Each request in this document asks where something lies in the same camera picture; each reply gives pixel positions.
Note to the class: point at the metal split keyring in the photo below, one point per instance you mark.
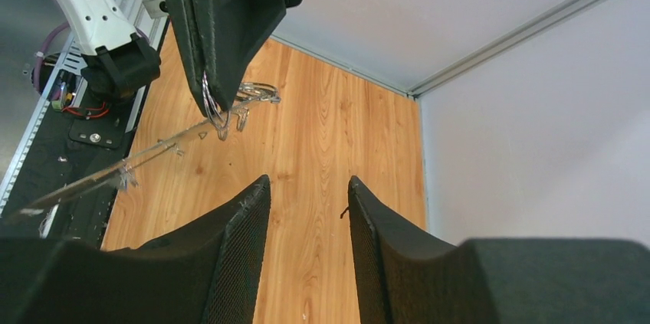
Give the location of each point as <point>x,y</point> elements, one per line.
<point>220,120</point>

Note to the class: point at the white slotted cable duct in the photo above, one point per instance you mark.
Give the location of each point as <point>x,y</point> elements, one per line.
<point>69,60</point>

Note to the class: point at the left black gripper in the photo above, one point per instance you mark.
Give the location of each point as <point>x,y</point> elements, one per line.
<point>217,40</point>

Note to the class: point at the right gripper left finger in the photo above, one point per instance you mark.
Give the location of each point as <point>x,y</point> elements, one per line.
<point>206,271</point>

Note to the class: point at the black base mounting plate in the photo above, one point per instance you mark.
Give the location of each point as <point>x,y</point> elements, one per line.
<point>54,160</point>

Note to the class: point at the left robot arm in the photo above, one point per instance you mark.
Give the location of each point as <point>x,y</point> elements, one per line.
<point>118,61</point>

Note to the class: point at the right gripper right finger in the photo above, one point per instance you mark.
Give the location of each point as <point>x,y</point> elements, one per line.
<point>406,275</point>

